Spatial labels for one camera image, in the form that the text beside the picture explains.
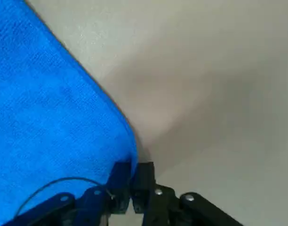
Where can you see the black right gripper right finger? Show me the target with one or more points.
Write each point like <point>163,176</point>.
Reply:
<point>146,188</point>

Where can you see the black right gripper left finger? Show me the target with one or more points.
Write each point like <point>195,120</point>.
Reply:
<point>120,188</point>

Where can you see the blue towel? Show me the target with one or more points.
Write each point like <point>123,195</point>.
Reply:
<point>52,106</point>

